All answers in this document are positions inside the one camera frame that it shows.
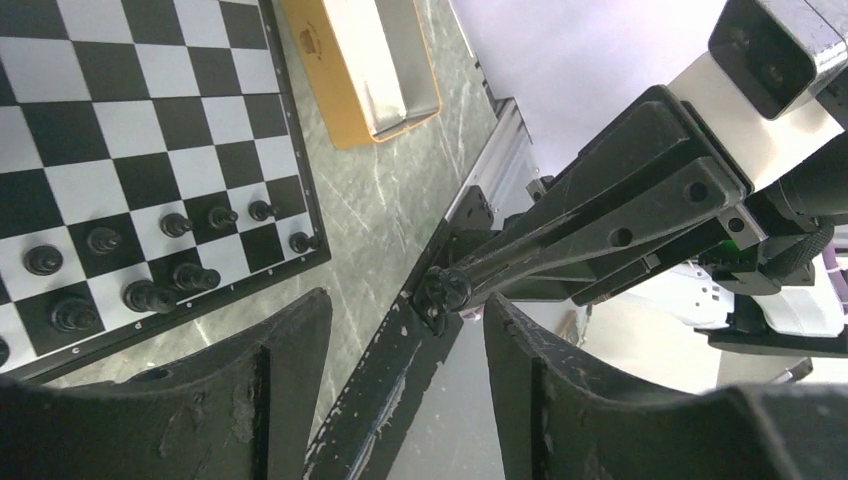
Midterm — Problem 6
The chessboard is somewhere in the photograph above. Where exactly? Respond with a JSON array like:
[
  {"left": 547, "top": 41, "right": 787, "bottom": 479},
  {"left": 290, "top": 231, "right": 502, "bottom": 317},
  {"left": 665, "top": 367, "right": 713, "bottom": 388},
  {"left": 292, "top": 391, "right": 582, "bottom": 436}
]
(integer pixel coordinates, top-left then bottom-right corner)
[{"left": 1, "top": 1, "right": 330, "bottom": 382}]

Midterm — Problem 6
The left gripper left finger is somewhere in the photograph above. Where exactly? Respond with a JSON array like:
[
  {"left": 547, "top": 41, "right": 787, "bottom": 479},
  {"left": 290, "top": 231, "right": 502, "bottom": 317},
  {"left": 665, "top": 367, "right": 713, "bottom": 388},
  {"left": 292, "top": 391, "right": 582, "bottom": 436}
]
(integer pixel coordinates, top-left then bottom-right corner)
[{"left": 1, "top": 288, "right": 333, "bottom": 479}]

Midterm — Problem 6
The black chess king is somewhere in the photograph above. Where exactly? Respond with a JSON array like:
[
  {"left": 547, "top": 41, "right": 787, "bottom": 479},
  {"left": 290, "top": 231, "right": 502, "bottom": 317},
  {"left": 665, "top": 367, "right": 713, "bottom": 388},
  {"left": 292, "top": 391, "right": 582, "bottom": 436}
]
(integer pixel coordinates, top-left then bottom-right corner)
[{"left": 171, "top": 263, "right": 221, "bottom": 292}]

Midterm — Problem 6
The black pawn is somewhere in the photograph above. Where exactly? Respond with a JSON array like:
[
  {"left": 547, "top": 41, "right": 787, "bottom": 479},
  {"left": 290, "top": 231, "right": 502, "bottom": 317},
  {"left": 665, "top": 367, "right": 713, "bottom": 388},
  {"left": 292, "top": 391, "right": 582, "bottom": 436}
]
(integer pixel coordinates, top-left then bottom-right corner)
[
  {"left": 248, "top": 200, "right": 279, "bottom": 222},
  {"left": 159, "top": 212, "right": 194, "bottom": 238},
  {"left": 207, "top": 206, "right": 239, "bottom": 230},
  {"left": 86, "top": 226, "right": 123, "bottom": 256},
  {"left": 23, "top": 245, "right": 64, "bottom": 276}
]

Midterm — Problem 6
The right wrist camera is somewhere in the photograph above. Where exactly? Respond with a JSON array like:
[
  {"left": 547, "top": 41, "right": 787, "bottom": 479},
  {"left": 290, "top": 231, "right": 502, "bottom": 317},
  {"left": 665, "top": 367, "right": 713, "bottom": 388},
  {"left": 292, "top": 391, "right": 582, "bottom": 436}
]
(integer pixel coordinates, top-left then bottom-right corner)
[{"left": 669, "top": 0, "right": 848, "bottom": 193}]

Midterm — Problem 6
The gold tin of black pieces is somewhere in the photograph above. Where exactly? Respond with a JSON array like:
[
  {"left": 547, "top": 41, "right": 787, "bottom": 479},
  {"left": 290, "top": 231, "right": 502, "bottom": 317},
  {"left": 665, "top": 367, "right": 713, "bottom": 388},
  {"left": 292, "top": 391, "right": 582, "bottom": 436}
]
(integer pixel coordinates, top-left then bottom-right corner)
[{"left": 281, "top": 0, "right": 442, "bottom": 149}]

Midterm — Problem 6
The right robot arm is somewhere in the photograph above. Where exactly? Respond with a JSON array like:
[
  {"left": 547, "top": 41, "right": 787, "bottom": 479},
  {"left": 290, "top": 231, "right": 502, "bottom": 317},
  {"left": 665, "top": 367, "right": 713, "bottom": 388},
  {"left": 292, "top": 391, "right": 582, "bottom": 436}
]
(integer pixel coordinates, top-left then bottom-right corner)
[{"left": 416, "top": 86, "right": 847, "bottom": 358}]

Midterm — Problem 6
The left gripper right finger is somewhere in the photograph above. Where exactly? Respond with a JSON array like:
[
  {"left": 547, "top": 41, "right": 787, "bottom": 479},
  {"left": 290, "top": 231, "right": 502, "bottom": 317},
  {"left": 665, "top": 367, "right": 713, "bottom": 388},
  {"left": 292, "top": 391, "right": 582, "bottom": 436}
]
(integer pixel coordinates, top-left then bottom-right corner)
[{"left": 483, "top": 294, "right": 847, "bottom": 479}]

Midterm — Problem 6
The black chess queen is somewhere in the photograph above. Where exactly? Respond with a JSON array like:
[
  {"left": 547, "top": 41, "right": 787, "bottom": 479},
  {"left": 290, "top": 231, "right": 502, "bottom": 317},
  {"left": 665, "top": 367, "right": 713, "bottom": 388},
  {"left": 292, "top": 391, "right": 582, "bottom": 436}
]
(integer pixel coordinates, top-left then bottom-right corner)
[{"left": 122, "top": 280, "right": 177, "bottom": 314}]

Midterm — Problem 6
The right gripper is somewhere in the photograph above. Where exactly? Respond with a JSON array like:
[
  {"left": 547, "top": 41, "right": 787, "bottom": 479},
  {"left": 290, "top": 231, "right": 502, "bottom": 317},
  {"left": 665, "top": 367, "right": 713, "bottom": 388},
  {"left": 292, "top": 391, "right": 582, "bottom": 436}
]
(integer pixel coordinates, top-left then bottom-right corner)
[{"left": 457, "top": 86, "right": 759, "bottom": 309}]

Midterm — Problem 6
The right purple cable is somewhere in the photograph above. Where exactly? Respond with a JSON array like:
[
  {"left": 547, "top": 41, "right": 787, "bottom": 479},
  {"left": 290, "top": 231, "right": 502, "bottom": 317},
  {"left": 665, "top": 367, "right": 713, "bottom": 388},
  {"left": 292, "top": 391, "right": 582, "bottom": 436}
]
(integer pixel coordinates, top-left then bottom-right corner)
[{"left": 821, "top": 241, "right": 848, "bottom": 293}]

